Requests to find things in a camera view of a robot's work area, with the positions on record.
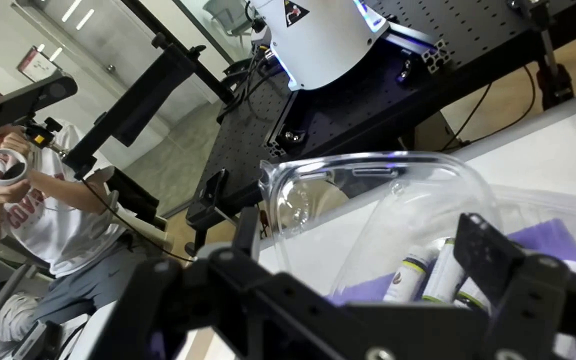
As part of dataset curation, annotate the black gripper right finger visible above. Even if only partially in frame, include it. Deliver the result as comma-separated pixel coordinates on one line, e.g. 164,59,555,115
453,213,525,305

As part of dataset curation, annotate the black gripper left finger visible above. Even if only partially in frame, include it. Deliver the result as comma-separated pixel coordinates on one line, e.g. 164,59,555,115
232,206,258,259

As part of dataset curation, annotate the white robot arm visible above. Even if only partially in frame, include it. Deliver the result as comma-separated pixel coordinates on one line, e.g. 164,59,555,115
252,0,498,307

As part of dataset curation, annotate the white bottle in box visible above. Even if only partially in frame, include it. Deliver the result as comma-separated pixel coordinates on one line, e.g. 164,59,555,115
422,238,466,305
453,278,489,312
383,247,438,305

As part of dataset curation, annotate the purple mat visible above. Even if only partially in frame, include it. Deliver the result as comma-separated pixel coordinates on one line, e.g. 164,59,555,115
330,219,576,305

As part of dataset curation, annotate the person in white shirt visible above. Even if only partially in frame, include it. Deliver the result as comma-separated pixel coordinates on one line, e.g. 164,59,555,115
0,69,144,360

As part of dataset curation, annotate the black perforated robot stand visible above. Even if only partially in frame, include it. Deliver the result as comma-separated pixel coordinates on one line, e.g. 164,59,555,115
187,0,544,227

